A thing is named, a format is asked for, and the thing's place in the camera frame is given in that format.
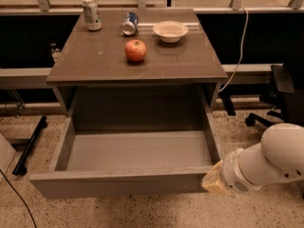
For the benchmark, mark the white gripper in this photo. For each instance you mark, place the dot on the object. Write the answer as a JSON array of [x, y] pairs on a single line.
[[234, 174]]

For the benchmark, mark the grey top drawer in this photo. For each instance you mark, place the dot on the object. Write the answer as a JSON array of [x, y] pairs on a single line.
[[91, 164]]

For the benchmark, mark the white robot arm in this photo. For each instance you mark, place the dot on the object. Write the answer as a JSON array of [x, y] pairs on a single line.
[[277, 158]]

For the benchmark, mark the grey drawer cabinet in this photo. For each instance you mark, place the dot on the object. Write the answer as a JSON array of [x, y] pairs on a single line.
[[169, 90]]

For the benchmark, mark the black office chair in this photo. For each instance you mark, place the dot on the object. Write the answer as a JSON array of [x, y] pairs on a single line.
[[286, 88]]

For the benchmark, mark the red apple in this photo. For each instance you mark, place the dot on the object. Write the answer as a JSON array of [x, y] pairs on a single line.
[[135, 50]]

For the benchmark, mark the white bowl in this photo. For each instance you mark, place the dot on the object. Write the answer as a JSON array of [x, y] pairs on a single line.
[[170, 31]]

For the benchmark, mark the blue soda can lying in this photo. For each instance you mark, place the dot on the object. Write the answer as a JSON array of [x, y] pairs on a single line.
[[129, 24]]

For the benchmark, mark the black bar on floor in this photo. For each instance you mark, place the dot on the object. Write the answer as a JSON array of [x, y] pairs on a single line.
[[20, 168]]

